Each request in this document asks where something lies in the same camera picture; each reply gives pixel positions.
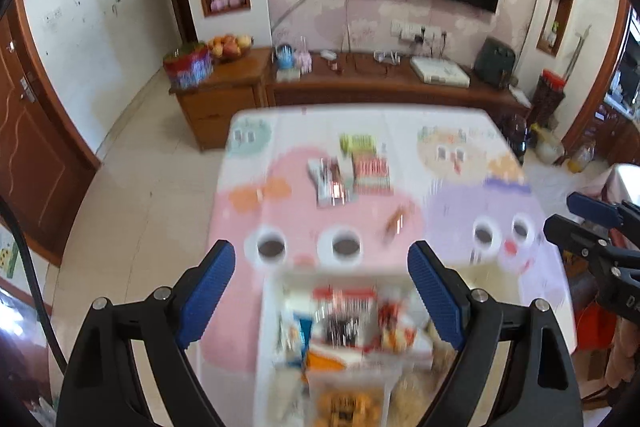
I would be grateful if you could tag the wall power strip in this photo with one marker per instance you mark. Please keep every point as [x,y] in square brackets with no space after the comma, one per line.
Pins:
[409,32]

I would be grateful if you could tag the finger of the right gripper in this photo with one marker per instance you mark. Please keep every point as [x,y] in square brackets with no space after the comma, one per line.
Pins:
[594,210]
[567,235]

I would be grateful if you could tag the red white cookies packet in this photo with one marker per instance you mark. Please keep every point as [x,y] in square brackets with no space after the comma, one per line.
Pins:
[371,174]

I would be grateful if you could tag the dark ceramic jar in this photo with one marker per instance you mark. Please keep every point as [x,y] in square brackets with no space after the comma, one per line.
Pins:
[516,133]

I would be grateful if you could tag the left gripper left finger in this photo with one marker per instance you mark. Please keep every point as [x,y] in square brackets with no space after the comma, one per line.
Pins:
[101,385]

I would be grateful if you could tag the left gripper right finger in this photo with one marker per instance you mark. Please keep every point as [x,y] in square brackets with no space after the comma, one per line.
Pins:
[538,386]

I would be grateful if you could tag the red blue gift box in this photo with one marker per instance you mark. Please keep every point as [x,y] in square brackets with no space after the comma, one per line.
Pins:
[189,65]

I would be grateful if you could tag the fruit bowl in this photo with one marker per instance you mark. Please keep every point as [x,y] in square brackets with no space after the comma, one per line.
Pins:
[229,48]

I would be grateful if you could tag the long wooden tv cabinet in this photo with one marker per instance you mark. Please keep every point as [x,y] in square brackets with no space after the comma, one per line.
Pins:
[251,82]

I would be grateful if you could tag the white set-top box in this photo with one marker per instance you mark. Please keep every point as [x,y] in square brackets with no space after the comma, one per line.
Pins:
[437,71]

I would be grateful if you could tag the blue snack packet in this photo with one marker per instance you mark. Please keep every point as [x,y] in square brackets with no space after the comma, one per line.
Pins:
[295,336]

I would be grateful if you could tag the white storage bin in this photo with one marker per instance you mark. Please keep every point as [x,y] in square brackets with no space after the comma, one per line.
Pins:
[360,321]

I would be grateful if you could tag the pink toy figure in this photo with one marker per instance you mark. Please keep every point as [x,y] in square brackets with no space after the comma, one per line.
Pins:
[303,59]

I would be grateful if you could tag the blue kettle ornament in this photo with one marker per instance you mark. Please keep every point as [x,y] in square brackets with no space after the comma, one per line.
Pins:
[285,56]

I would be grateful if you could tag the brown wooden door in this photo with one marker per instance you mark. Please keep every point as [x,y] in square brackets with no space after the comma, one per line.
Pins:
[46,168]

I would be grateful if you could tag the green pineapple cake packet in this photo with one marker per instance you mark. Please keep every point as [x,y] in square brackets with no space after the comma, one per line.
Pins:
[357,144]

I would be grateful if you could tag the dark green appliance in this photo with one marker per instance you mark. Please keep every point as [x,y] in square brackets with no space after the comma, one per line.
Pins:
[494,63]

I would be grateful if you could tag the orange snack clear wrapper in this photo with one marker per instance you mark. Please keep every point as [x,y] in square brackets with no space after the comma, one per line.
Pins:
[395,223]

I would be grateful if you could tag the cartoon printed tablecloth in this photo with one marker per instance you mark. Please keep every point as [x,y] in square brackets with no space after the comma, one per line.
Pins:
[465,195]

